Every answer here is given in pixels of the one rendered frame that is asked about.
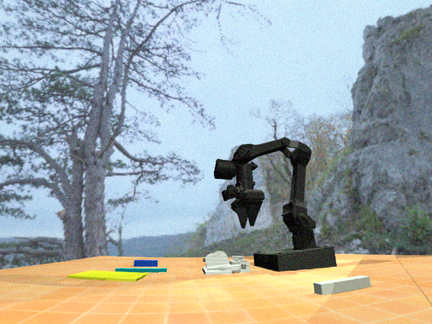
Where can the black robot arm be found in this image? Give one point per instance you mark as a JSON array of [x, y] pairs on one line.
[[295, 212]]

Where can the yellow flat plate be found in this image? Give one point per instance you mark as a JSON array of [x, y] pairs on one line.
[[109, 275]]

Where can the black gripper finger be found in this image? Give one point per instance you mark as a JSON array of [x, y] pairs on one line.
[[242, 214], [253, 208]]

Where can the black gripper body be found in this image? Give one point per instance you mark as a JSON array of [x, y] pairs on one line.
[[249, 193]]

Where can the teal flat bar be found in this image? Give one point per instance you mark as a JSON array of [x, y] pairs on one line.
[[137, 270]]

